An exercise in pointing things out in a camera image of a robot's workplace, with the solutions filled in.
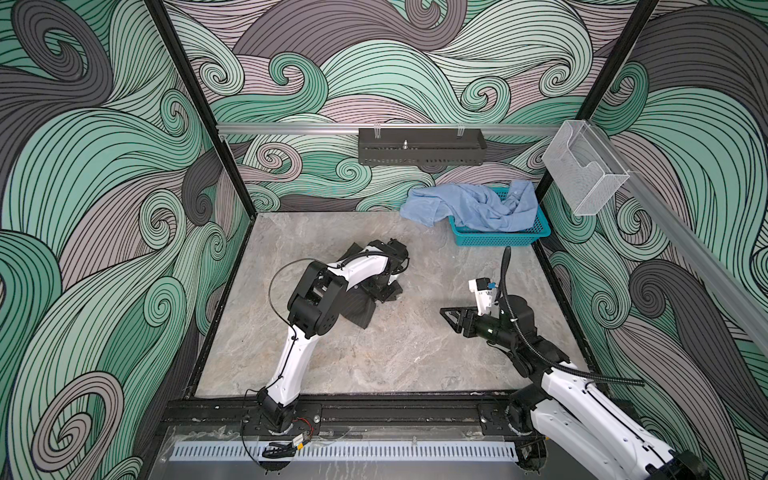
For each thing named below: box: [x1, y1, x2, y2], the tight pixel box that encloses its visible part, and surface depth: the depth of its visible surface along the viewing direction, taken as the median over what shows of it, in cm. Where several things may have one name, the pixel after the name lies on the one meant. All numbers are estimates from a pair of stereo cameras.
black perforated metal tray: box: [358, 128, 488, 165], surface depth 97 cm
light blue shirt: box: [400, 181, 539, 230], surface depth 113 cm
